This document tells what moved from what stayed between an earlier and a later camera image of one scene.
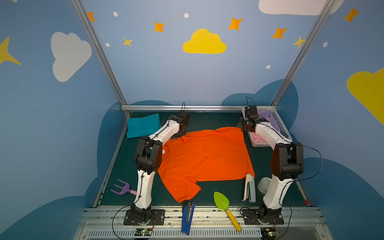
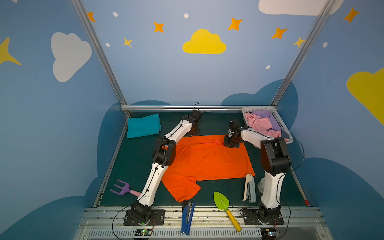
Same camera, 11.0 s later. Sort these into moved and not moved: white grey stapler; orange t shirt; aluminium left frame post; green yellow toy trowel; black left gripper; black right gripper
Moved: black left gripper; black right gripper
Not moved: orange t shirt; white grey stapler; green yellow toy trowel; aluminium left frame post
